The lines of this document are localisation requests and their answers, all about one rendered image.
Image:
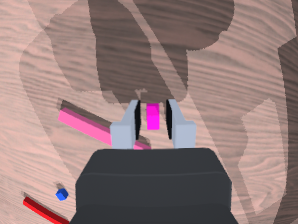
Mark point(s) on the small blue block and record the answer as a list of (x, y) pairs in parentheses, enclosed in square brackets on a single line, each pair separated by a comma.
[(62, 194)]

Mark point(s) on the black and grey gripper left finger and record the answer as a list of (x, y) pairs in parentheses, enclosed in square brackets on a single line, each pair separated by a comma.
[(122, 136)]

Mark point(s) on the magenta rod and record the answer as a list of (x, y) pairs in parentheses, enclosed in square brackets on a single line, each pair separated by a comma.
[(152, 116)]

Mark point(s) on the pink rod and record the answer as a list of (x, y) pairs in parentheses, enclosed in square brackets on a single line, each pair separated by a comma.
[(90, 127)]

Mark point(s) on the red rod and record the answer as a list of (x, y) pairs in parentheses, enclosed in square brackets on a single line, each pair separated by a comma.
[(44, 212)]

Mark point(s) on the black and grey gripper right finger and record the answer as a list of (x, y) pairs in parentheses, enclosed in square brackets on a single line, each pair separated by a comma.
[(182, 132)]

